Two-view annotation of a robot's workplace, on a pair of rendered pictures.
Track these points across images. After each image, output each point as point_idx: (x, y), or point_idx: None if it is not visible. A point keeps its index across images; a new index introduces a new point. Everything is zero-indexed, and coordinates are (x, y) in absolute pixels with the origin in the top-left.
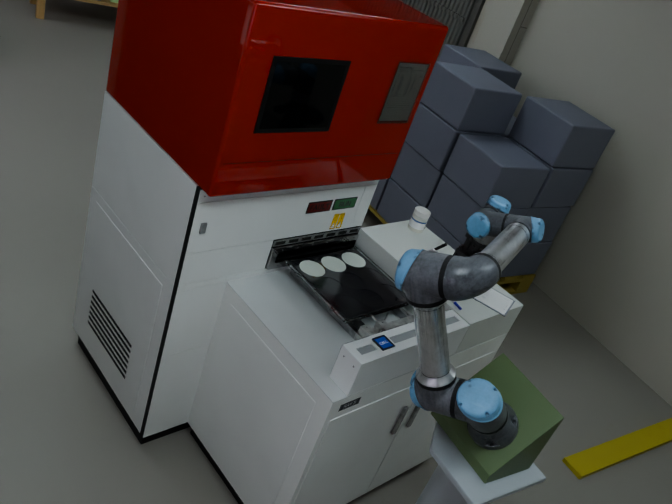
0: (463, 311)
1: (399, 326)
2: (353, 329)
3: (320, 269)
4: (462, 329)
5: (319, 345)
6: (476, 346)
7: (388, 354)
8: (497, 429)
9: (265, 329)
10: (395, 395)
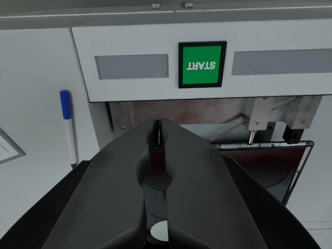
0: (57, 83)
1: (299, 94)
2: (273, 129)
3: None
4: (107, 24)
5: (331, 120)
6: (22, 20)
7: None
8: None
9: None
10: (242, 8)
